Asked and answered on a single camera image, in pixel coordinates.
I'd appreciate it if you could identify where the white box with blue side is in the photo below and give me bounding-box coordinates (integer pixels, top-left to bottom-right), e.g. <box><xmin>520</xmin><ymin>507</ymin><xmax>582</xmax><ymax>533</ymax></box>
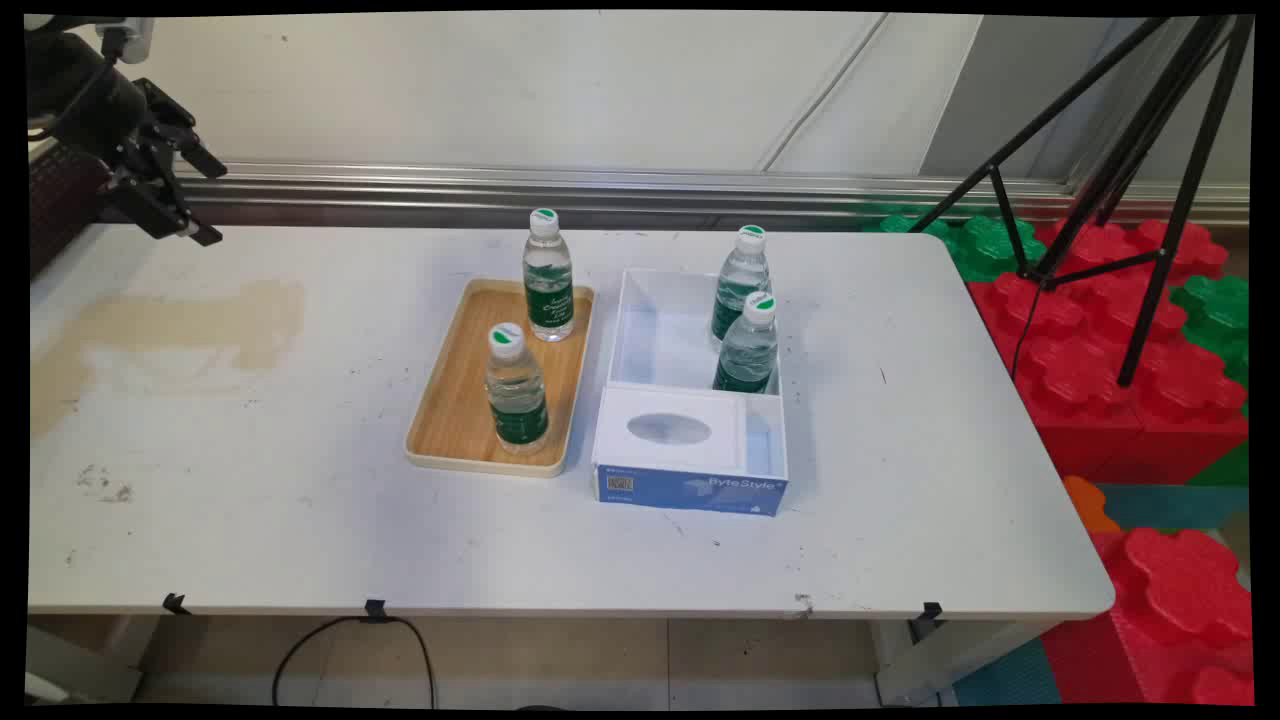
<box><xmin>592</xmin><ymin>267</ymin><xmax>791</xmax><ymax>517</ymax></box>

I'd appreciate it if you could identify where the black cable under table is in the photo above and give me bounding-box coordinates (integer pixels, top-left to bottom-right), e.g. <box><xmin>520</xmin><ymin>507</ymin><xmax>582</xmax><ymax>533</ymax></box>
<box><xmin>272</xmin><ymin>616</ymin><xmax>438</xmax><ymax>709</ymax></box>

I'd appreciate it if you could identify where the orange foam piece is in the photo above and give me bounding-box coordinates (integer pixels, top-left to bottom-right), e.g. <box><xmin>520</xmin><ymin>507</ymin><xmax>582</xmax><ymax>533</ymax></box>
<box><xmin>1062</xmin><ymin>475</ymin><xmax>1123</xmax><ymax>535</ymax></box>

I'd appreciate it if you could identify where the aluminium rail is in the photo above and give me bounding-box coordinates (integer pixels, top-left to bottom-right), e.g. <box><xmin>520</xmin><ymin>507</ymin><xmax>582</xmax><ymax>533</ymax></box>
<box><xmin>170</xmin><ymin>160</ymin><xmax>1251</xmax><ymax>229</ymax></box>

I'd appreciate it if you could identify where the large red foam block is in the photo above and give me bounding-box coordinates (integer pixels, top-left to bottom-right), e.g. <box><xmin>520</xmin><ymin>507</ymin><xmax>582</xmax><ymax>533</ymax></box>
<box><xmin>965</xmin><ymin>218</ymin><xmax>1251</xmax><ymax>483</ymax></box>

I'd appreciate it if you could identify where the black tripod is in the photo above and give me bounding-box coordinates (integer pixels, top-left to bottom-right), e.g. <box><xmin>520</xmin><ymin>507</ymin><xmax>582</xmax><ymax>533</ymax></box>
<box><xmin>905</xmin><ymin>15</ymin><xmax>1256</xmax><ymax>389</ymax></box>

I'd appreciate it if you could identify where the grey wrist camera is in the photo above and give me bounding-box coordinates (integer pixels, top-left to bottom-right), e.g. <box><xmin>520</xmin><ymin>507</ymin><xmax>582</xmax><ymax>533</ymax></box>
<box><xmin>98</xmin><ymin>18</ymin><xmax>157</xmax><ymax>64</ymax></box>

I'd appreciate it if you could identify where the green label water bottle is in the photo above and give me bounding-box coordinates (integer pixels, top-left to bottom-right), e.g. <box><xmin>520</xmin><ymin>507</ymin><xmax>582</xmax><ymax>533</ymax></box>
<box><xmin>712</xmin><ymin>291</ymin><xmax>779</xmax><ymax>395</ymax></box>
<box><xmin>485</xmin><ymin>322</ymin><xmax>550</xmax><ymax>456</ymax></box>
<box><xmin>522</xmin><ymin>208</ymin><xmax>576</xmax><ymax>343</ymax></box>
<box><xmin>711</xmin><ymin>225</ymin><xmax>772</xmax><ymax>342</ymax></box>

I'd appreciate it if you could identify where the green foam block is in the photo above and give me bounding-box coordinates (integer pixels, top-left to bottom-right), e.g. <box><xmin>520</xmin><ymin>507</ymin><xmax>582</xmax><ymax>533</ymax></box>
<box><xmin>865</xmin><ymin>205</ymin><xmax>1048</xmax><ymax>284</ymax></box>
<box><xmin>1170</xmin><ymin>272</ymin><xmax>1251</xmax><ymax>388</ymax></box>

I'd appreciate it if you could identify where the white table leg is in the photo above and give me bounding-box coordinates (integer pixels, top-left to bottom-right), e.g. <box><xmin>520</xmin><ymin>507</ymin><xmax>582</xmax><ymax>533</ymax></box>
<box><xmin>870</xmin><ymin>620</ymin><xmax>1061</xmax><ymax>706</ymax></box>

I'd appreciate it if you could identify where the teal foam mat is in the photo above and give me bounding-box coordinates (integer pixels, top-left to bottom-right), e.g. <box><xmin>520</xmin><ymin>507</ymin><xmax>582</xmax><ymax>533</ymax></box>
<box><xmin>1095</xmin><ymin>483</ymin><xmax>1251</xmax><ymax>532</ymax></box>

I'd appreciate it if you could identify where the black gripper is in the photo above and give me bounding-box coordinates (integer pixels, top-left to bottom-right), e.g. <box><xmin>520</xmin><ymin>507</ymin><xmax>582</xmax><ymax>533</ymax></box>
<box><xmin>27</xmin><ymin>32</ymin><xmax>230</xmax><ymax>248</ymax></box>

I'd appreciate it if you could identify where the dark mesh panel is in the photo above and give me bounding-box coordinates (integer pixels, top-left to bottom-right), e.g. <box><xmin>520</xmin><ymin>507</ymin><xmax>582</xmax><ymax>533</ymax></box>
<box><xmin>28</xmin><ymin>148</ymin><xmax>113</xmax><ymax>278</ymax></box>

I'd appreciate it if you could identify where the wooden tray with cream rim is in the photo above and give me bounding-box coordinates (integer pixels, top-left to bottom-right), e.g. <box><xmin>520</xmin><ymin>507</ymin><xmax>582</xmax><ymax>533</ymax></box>
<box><xmin>405</xmin><ymin>278</ymin><xmax>597</xmax><ymax>478</ymax></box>

